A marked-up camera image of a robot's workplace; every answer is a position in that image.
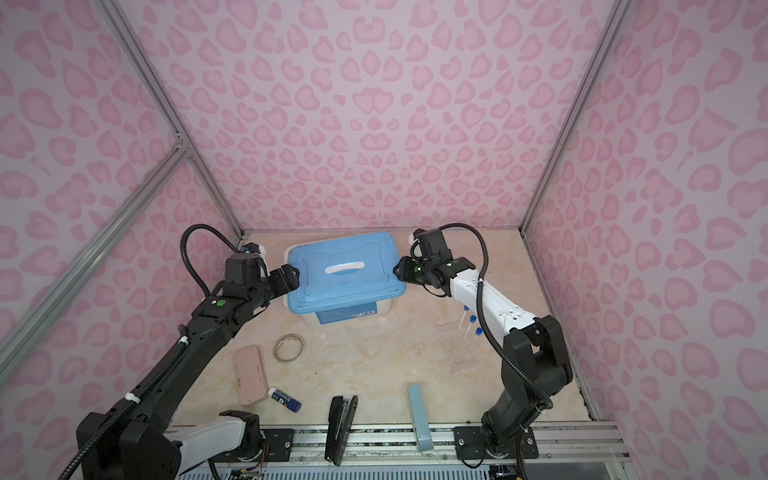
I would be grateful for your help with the blue plastic bin lid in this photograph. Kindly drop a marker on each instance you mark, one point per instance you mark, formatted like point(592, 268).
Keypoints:
point(343, 273)

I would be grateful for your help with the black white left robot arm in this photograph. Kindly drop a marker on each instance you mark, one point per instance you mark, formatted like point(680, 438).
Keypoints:
point(130, 440)

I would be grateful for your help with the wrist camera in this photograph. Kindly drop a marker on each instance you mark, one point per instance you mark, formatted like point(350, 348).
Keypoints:
point(429, 244)
point(248, 266)

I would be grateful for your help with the blue glue stick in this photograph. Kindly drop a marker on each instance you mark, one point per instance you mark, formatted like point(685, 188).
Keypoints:
point(284, 399)

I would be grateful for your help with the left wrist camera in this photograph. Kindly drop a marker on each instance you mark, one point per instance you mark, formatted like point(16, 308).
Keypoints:
point(248, 266)

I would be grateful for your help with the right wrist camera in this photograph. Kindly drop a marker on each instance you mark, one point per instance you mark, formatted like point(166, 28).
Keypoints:
point(429, 244)

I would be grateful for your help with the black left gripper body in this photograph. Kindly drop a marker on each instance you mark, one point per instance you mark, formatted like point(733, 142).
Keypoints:
point(271, 287)

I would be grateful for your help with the pink glasses case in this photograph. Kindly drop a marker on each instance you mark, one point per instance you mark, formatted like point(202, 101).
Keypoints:
point(250, 375)

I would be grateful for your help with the blue capped test tube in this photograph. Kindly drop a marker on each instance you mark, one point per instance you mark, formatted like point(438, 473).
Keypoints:
point(464, 315)
point(473, 329)

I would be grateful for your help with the aluminium front rail base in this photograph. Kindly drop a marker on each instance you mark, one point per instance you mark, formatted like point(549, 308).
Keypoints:
point(559, 450)

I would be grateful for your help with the light blue rectangular case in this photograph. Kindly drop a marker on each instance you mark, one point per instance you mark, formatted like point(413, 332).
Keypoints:
point(419, 419)

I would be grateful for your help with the white plastic storage bin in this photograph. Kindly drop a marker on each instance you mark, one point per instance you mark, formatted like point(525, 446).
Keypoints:
point(348, 312)

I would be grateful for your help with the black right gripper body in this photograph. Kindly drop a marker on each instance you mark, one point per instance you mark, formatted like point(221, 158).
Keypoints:
point(420, 270)

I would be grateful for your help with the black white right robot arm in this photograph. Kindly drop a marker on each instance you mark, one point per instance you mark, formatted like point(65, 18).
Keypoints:
point(535, 363)

